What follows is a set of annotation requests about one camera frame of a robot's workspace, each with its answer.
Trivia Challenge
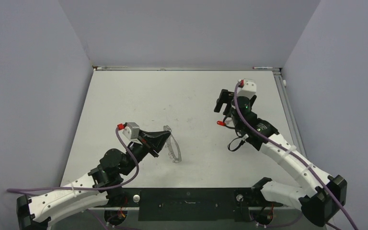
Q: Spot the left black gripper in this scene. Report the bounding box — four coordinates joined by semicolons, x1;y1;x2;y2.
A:
122;129;171;175

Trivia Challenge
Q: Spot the silver key with red tag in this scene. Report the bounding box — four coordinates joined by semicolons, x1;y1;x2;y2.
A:
217;121;226;127

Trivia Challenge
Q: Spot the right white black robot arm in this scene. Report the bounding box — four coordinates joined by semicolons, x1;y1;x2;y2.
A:
214;89;347;227

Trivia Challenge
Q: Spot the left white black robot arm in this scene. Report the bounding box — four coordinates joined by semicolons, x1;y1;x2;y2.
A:
10;123;171;230

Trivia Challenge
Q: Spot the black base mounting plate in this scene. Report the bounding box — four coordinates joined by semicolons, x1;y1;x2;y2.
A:
105;187;271;222

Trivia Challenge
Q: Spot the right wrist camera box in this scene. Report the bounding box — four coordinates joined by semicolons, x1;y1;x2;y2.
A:
237;79;257;99

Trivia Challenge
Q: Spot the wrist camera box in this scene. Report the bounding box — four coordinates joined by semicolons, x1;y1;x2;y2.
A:
116;122;140;141
237;79;257;99

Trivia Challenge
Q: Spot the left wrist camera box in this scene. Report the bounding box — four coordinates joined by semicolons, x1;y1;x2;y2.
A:
116;122;140;141

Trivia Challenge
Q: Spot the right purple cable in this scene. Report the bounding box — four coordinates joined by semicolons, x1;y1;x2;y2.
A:
233;80;360;230

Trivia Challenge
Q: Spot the purple cable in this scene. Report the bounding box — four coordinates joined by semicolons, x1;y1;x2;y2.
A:
233;80;360;230
7;126;140;230

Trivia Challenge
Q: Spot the aluminium rail right edge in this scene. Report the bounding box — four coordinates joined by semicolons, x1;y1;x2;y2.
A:
273;71;308;158

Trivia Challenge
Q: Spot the aluminium rail edge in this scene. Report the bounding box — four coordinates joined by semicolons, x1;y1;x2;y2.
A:
93;66;281;71
273;71;308;158

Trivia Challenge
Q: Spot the aluminium rail back edge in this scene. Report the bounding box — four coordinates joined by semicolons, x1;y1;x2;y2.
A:
93;66;281;71

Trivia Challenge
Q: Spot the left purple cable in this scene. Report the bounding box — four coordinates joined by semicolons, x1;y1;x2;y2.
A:
7;126;140;230

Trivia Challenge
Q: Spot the aluminium front frame rail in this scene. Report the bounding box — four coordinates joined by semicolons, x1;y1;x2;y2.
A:
46;186;333;210

